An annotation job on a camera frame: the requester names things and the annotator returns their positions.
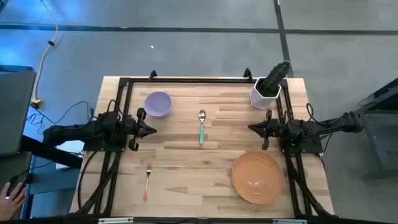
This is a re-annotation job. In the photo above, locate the white paper sheet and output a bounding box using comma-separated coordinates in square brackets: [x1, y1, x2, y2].
[55, 139, 85, 170]

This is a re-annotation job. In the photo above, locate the orange bowl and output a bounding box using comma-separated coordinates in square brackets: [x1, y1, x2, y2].
[231, 151, 284, 205]

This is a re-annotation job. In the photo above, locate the purple plastic bowl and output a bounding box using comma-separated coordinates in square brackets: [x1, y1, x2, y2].
[144, 91, 172, 119]

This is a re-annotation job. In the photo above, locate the thick black cable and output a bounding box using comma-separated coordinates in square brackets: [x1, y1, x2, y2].
[76, 151, 100, 210]

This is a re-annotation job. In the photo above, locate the silver metal bracket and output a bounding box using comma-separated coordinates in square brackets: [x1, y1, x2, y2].
[272, 218, 308, 224]
[98, 217, 134, 224]

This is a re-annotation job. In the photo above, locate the white hexagonal plant pot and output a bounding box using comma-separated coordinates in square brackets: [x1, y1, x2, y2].
[249, 77, 282, 110]

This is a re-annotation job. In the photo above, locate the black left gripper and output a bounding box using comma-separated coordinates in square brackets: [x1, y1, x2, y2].
[119, 107, 158, 152]

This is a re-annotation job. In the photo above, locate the thin black floor cable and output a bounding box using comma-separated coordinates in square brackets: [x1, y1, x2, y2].
[26, 100, 96, 134]

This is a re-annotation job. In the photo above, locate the spoon with teal handle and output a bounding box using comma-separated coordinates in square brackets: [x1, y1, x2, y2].
[198, 109, 206, 146]

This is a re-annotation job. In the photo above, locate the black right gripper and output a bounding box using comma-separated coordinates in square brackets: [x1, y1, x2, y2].
[248, 109, 289, 151]

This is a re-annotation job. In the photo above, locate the person's hand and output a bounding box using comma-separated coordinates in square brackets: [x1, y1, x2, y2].
[0, 182, 27, 220]

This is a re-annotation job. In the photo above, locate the dark green cactus plant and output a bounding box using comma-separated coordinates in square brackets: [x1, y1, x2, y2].
[259, 60, 292, 97]

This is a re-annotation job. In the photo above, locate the black computer mouse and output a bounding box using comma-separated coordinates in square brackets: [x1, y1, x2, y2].
[6, 172, 32, 200]

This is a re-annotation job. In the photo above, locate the yellow floor cable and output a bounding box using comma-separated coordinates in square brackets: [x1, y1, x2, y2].
[30, 0, 60, 109]

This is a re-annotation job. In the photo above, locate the dark desk with blue shelf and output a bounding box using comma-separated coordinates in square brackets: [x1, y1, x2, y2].
[20, 135, 83, 220]

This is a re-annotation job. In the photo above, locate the black side table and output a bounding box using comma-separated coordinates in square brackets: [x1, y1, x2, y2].
[357, 77, 398, 181]

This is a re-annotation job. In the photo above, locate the black aluminium table frame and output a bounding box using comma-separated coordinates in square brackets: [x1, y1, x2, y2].
[70, 68, 335, 218]

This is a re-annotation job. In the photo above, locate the fork with orange handle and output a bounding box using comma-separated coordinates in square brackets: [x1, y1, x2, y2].
[142, 164, 152, 202]

